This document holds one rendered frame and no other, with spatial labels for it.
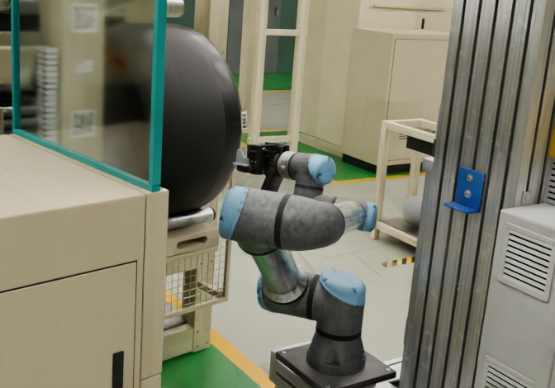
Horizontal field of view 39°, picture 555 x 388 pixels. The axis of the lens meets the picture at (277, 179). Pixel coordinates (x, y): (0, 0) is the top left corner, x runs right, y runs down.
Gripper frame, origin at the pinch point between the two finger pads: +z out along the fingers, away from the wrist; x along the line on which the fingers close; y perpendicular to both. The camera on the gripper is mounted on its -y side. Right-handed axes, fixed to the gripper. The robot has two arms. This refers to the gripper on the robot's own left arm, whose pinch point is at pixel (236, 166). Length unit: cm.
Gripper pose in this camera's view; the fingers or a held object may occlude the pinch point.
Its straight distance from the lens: 222.7
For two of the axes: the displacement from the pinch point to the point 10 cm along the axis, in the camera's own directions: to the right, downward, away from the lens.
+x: -7.2, 1.3, -6.8
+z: -6.9, -1.0, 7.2
